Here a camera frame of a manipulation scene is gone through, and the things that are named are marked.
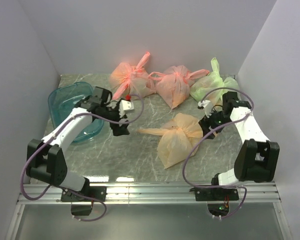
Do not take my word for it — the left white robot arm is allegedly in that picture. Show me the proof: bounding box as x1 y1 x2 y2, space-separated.
21 87 134 201

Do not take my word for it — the purple cable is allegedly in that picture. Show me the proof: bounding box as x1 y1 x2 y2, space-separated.
182 86 255 219
19 93 145 222

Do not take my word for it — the teal plastic tray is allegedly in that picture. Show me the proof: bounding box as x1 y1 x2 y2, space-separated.
47 81 104 143

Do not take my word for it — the orange printed plastic bag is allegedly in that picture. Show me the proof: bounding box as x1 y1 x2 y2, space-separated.
137 113 204 169

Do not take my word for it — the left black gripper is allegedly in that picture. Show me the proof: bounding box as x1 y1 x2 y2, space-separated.
99 102 130 136

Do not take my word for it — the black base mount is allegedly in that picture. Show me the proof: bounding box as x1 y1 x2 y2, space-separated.
189 187 239 219
60 186 107 222

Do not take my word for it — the middle pink tied bag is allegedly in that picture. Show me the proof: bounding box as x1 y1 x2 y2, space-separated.
148 65 210 109

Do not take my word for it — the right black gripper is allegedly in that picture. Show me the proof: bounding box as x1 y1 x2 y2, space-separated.
198 107 232 140

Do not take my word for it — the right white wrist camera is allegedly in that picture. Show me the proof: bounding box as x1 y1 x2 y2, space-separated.
197 100 214 118

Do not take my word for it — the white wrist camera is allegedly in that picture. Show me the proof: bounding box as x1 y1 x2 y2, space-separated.
197 100 214 118
119 99 135 118

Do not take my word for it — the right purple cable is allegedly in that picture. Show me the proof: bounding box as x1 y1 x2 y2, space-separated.
182 86 255 219

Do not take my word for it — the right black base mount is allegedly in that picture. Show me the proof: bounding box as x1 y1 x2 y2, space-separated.
189 187 239 219

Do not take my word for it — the left pink tied bag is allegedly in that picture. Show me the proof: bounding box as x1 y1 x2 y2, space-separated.
108 51 156 100

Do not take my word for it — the aluminium rail frame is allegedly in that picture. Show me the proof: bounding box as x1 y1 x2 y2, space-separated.
4 73 293 240

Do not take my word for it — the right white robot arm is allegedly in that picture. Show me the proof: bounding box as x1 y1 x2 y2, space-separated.
198 91 280 200

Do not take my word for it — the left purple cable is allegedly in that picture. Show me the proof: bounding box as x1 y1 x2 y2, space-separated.
19 93 145 222

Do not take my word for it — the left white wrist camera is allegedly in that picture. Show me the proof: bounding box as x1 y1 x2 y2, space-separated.
119 99 135 118

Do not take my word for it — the pink tied bag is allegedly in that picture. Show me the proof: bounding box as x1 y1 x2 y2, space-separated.
108 51 156 100
148 65 210 109

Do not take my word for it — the green tied bag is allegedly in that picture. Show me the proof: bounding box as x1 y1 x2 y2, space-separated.
190 57 240 102

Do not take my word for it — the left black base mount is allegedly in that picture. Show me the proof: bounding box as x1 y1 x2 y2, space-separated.
60 186 107 222

